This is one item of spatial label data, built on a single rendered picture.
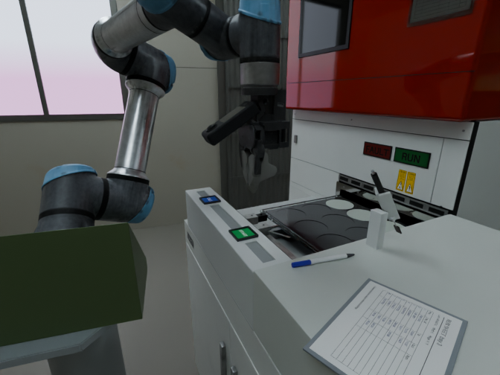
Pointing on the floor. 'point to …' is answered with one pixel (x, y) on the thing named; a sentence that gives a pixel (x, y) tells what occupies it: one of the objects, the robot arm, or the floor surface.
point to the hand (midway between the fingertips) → (250, 187)
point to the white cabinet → (220, 323)
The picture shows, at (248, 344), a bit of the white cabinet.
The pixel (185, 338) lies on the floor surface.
